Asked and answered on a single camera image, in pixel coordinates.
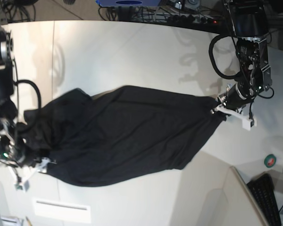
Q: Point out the blue box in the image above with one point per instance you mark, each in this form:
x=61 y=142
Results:
x=116 y=3

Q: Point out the black t-shirt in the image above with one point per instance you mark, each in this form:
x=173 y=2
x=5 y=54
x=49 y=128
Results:
x=124 y=134

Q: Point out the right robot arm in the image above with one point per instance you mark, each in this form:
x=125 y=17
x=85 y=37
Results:
x=16 y=138

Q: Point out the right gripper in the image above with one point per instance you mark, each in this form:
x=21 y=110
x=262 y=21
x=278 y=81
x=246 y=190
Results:
x=20 y=154

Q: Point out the black keyboard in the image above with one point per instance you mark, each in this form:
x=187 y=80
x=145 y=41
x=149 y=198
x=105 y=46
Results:
x=262 y=190

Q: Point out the black power strip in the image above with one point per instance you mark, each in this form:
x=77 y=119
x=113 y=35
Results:
x=189 y=19

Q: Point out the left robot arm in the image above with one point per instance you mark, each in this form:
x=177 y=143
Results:
x=247 y=26

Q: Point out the green tape roll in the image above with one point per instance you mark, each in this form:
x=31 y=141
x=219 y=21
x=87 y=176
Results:
x=270 y=161

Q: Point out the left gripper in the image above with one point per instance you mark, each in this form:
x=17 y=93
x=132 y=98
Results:
x=236 y=97

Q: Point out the white cable slot cover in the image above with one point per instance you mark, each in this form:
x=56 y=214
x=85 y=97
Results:
x=62 y=211

